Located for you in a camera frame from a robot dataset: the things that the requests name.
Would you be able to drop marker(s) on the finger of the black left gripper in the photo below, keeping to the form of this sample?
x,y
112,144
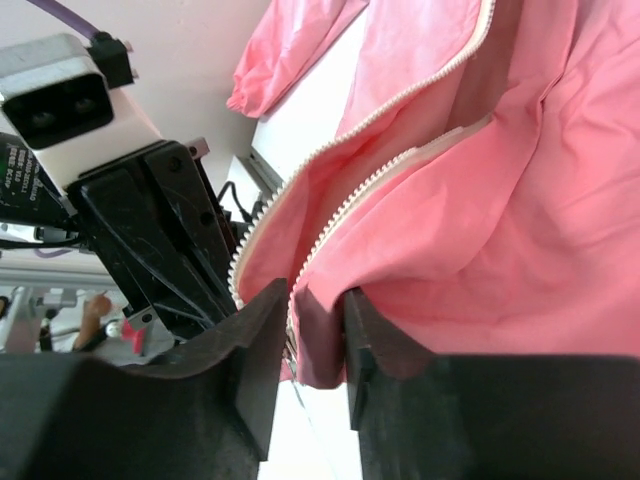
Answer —
x,y
205,237

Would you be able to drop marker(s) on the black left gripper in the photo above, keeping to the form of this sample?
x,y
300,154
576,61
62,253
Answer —
x,y
156,278

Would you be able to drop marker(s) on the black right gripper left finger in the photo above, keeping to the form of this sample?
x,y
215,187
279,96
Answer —
x,y
202,410

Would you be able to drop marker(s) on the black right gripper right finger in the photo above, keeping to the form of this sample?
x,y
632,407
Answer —
x,y
422,415

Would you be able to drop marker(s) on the pink hooded zip jacket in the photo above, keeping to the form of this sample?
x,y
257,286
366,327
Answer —
x,y
483,188

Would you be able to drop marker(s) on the aluminium left side rail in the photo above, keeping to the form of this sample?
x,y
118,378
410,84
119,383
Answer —
x,y
262,173

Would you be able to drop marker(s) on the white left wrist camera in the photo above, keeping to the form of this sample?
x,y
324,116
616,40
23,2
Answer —
x,y
68,103

